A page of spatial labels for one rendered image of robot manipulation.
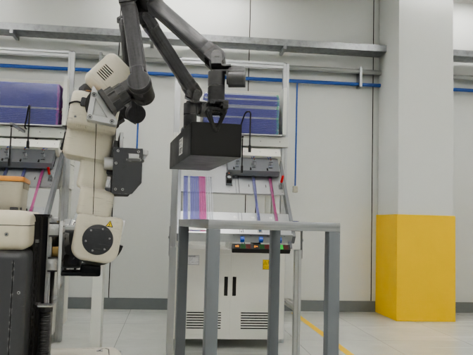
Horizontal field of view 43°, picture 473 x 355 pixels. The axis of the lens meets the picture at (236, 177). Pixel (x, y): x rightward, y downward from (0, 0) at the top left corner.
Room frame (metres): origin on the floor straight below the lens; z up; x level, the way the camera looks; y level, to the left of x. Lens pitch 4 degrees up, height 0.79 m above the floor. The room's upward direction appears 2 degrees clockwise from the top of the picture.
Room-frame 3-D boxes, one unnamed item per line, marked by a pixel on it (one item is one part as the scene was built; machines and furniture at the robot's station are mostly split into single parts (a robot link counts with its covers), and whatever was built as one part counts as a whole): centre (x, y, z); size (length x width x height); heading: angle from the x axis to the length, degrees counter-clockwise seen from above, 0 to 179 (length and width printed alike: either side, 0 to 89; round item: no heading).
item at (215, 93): (1.97, 0.08, 1.21); 0.10 x 0.07 x 0.07; 13
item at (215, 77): (1.97, 0.07, 1.27); 0.07 x 0.06 x 0.07; 87
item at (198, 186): (3.95, 0.02, 0.65); 1.01 x 0.73 x 1.29; 6
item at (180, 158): (2.25, 0.14, 1.07); 0.57 x 0.17 x 0.11; 13
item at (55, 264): (2.21, 0.55, 0.67); 0.28 x 0.27 x 0.25; 13
